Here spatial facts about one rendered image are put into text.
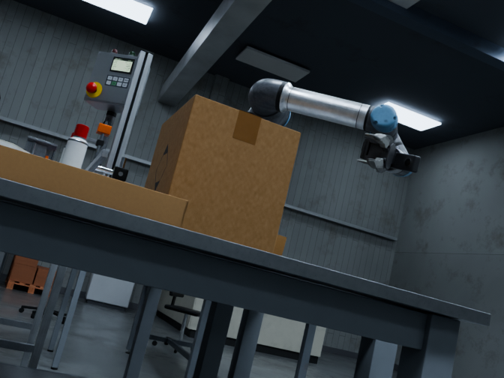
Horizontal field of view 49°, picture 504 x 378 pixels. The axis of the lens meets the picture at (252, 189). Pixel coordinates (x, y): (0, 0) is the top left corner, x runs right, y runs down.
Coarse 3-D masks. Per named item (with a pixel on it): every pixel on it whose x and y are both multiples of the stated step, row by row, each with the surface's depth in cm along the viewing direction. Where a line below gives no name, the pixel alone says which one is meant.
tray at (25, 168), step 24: (0, 168) 65; (24, 168) 66; (48, 168) 67; (72, 168) 68; (72, 192) 68; (96, 192) 69; (120, 192) 70; (144, 192) 71; (144, 216) 71; (168, 216) 72
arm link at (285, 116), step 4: (252, 112) 182; (276, 112) 178; (280, 112) 180; (284, 112) 182; (288, 112) 186; (260, 116) 180; (264, 116) 179; (268, 116) 179; (272, 116) 179; (276, 116) 180; (280, 116) 182; (284, 116) 184; (288, 116) 187; (268, 120) 180; (272, 120) 181; (276, 120) 182; (280, 120) 183; (284, 120) 186; (288, 120) 189; (280, 124) 187; (284, 124) 188
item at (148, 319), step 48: (0, 240) 65; (48, 240) 67; (96, 240) 69; (144, 240) 72; (192, 288) 74; (240, 288) 76; (288, 288) 79; (144, 336) 264; (384, 336) 84; (432, 336) 87
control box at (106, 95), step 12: (96, 60) 195; (108, 60) 194; (96, 72) 194; (108, 72) 193; (132, 72) 191; (96, 84) 192; (96, 96) 191; (108, 96) 190; (120, 96) 189; (96, 108) 200; (108, 108) 196; (120, 108) 192
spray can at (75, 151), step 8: (80, 128) 140; (88, 128) 142; (80, 136) 140; (72, 144) 138; (80, 144) 139; (64, 152) 139; (72, 152) 138; (80, 152) 139; (64, 160) 138; (72, 160) 138; (80, 160) 139; (80, 168) 140
